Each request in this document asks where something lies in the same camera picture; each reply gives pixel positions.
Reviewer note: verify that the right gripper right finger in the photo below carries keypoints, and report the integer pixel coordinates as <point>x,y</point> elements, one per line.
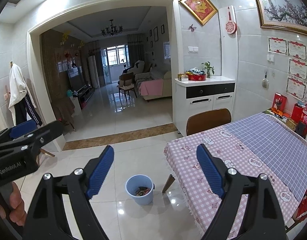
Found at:
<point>262,218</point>

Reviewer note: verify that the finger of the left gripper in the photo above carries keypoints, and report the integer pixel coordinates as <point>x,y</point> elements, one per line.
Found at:
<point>22,129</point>

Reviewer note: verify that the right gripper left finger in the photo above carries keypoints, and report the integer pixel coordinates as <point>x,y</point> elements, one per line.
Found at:
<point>46,218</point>

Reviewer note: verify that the red printed paper package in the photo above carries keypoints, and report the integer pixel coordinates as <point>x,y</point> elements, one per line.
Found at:
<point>142,191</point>

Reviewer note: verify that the light blue plastic trash bucket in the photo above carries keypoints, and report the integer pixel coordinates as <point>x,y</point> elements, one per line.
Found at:
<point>134,182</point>

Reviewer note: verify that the living room wooden chair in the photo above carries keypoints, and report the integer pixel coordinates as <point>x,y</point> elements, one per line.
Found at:
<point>126,84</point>

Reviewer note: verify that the person's left hand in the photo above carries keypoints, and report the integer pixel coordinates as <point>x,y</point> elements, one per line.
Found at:
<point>17,214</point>

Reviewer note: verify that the hanging white jacket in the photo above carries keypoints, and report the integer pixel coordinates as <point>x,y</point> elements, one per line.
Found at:
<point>21,103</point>

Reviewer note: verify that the pink checkered tablecloth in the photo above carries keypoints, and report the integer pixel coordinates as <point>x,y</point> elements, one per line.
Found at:
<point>203,203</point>

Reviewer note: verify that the purple grid table mat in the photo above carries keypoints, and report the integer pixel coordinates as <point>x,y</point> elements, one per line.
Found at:
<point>282,150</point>

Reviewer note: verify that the dark tv stand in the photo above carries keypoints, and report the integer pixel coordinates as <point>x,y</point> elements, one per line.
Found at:
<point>80,88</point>

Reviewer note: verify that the wooden table leg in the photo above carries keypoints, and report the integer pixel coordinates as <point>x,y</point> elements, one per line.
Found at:
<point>168,183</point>

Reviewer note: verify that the red gift bag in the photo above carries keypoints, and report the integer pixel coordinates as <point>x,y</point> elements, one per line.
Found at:
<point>299,116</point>

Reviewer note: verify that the brown wooden dining chair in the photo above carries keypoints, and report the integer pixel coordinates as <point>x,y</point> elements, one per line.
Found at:
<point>207,120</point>

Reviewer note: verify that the black chandelier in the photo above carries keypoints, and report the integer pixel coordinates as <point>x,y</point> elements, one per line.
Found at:
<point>111,30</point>

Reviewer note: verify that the white sideboard cabinet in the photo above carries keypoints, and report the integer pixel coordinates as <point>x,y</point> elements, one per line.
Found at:
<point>193,97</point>

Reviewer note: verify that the pink blanket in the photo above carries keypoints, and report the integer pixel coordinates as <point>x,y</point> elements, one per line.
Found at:
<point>151,88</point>

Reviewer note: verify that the beige sofa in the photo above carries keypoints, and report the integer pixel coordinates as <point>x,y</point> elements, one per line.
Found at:
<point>153,74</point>

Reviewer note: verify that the red round tray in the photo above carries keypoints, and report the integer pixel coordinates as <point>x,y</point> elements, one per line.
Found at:
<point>194,77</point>

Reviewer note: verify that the small green potted plant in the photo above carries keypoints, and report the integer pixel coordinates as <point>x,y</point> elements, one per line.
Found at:
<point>208,69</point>

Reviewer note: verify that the framed plum blossom painting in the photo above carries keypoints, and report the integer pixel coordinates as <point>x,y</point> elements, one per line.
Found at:
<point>288,15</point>

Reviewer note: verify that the red gold diamond picture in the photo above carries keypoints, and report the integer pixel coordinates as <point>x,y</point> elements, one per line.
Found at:
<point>202,10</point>

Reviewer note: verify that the red photo frame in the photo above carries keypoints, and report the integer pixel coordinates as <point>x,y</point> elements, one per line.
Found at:
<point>279,102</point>

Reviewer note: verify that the white wall switch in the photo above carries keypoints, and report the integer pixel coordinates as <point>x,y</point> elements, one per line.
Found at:
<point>193,49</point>

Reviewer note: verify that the red round wall ornament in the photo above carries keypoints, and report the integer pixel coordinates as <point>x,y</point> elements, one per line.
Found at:
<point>230,26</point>

